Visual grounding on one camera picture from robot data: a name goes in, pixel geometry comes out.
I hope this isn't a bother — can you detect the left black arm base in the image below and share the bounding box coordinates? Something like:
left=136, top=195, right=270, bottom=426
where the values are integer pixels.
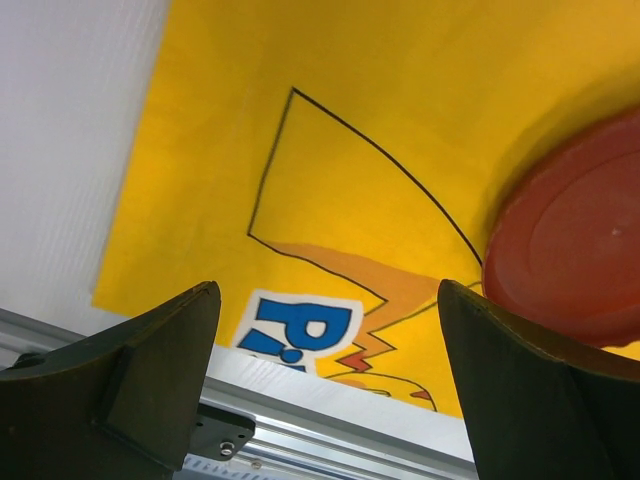
left=188, top=403, right=256, bottom=461

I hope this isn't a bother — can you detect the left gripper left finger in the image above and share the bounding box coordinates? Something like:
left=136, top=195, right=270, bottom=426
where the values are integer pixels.
left=1, top=281, right=221, bottom=479

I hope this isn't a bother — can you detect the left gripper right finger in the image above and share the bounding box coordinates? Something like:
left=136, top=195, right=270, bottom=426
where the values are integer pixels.
left=438, top=280, right=639, bottom=479

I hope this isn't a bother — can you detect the aluminium mounting rail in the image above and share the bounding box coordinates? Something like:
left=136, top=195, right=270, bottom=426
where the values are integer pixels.
left=1, top=311, right=477, bottom=479

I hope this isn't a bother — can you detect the red round plate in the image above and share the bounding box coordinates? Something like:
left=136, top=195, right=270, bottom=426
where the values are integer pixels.
left=483, top=108, right=639, bottom=347

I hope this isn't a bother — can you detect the yellow cartoon placemat cloth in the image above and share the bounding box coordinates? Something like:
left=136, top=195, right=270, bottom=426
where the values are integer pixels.
left=93, top=1, right=639, bottom=416

